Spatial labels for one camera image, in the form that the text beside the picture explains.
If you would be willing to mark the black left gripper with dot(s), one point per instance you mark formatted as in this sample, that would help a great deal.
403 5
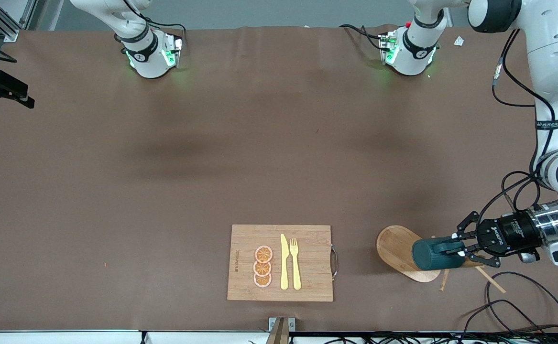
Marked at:
507 234

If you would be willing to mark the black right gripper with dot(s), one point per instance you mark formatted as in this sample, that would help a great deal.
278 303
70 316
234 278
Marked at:
5 86

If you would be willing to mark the dark green cup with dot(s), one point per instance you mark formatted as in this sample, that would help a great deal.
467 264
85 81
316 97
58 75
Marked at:
434 255

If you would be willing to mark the left arm base connector block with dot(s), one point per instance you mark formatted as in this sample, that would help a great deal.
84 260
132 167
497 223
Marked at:
386 48

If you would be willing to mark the right arm base connector block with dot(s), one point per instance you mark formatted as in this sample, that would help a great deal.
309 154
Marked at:
176 50

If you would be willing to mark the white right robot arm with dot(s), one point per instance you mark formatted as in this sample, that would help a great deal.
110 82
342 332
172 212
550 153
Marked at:
145 62

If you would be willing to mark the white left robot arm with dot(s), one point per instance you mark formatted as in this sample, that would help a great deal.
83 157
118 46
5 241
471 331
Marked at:
556 57

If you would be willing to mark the wooden mug rack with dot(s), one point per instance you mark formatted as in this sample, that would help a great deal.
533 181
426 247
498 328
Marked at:
393 246

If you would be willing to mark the bamboo cutting board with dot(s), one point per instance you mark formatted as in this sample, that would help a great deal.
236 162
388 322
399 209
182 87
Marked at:
307 267

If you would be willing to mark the yellow plastic fork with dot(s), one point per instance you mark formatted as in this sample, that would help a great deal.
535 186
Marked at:
296 270

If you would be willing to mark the yellow plastic knife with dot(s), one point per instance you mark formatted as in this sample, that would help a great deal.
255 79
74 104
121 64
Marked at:
284 267

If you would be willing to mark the white paper scrap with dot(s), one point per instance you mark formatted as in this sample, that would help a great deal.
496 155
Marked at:
459 41

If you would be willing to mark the orange slice toy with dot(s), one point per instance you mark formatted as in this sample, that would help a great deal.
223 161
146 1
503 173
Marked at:
264 253

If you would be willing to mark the aluminium frame profile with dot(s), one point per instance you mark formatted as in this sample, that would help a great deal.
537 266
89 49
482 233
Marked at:
1 26

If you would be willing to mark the metal bracket with wood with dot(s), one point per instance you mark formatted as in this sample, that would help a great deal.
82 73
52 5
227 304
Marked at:
290 325

